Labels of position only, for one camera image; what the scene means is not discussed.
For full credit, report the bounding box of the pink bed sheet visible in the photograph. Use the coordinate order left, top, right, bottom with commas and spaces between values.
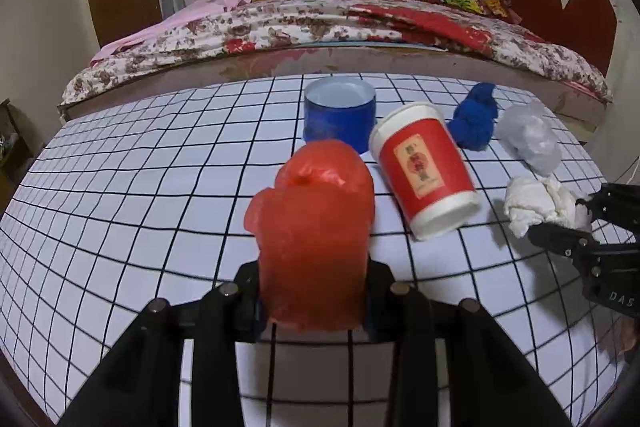
90, 0, 266, 68

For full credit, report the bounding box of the bed with mattress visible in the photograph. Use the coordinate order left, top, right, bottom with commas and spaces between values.
57, 42, 613, 135

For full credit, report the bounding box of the red paper cup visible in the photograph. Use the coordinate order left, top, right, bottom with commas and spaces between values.
369, 102, 483, 242

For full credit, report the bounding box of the floral quilt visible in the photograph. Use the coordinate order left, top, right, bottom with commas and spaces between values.
62, 0, 613, 105

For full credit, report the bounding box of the colourful cartoon pillow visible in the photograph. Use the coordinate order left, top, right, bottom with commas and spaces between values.
435, 0, 513, 18

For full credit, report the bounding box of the blue cloth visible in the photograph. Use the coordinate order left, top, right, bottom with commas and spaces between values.
447, 82, 499, 152

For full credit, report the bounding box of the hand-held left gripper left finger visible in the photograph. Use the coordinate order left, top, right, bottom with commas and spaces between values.
59, 261, 266, 427

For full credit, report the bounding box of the white grid tablecloth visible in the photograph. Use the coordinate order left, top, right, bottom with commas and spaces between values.
0, 72, 638, 427

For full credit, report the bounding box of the clear plastic bag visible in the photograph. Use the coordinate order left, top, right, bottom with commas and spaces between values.
495, 101, 562, 175

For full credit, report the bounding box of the red and white headboard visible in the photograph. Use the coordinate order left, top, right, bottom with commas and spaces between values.
465, 0, 621, 78

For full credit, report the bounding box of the red plastic bag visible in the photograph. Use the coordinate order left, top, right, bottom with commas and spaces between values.
244, 139, 376, 333

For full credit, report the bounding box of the blue paper cup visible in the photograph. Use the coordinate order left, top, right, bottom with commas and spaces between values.
302, 76, 377, 155

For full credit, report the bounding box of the wooden side shelf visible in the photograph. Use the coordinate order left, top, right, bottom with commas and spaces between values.
0, 99, 33, 208

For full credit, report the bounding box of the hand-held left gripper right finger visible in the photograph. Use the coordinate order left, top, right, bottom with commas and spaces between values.
362, 257, 573, 427

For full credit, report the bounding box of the white tissue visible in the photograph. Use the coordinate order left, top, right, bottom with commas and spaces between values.
502, 175, 591, 239

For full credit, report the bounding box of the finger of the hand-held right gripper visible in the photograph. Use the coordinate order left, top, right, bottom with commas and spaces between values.
527, 223, 608, 280
575, 183, 640, 233

